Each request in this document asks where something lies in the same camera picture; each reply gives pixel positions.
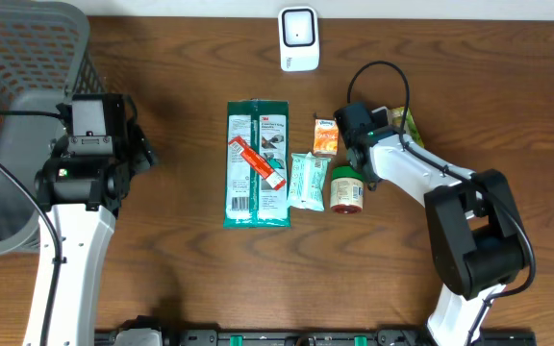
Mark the green yellow juice carton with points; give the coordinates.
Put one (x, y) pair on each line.
(395, 118)

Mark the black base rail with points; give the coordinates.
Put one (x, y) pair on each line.
(148, 336)

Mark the green 3M package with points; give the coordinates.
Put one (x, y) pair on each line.
(252, 200)

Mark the white barcode scanner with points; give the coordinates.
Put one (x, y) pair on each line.
(299, 39)

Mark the mint green wipes pack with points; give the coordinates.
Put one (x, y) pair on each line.
(307, 178)

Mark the white jar green lid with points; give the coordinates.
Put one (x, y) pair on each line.
(347, 191)

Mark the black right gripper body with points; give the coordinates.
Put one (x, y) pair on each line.
(365, 171)

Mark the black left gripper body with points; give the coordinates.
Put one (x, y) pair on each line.
(136, 157)

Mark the small orange box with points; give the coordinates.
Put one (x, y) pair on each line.
(326, 137)

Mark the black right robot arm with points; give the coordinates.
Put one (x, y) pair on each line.
(477, 240)

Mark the dark grey plastic mesh basket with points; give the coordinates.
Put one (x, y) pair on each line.
(44, 60)

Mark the red sachet packet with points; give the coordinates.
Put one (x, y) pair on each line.
(257, 163)

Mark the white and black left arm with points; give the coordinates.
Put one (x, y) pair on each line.
(79, 197)

